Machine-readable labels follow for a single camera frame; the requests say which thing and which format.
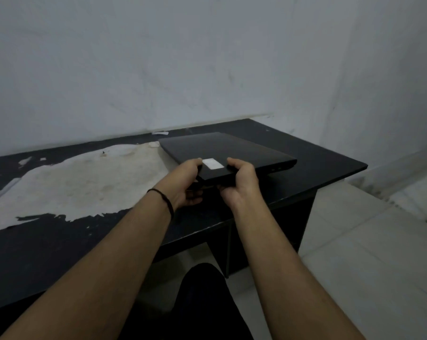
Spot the black wrist band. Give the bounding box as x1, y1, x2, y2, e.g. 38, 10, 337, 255
147, 188, 174, 220

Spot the black laptop with white sticker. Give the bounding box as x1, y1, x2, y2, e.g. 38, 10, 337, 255
158, 132, 298, 190

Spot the person's left hand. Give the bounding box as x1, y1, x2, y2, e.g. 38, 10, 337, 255
154, 158, 203, 212

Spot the person's right hand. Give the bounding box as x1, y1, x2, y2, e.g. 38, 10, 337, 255
217, 157, 259, 209

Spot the black desk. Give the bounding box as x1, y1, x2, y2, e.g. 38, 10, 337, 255
0, 119, 368, 314

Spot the person's left forearm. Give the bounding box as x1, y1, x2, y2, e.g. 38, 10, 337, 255
0, 189, 174, 340

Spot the person's right forearm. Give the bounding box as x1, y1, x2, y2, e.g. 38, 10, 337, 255
229, 195, 368, 340

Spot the person's black trouser leg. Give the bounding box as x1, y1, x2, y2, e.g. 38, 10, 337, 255
119, 263, 254, 340

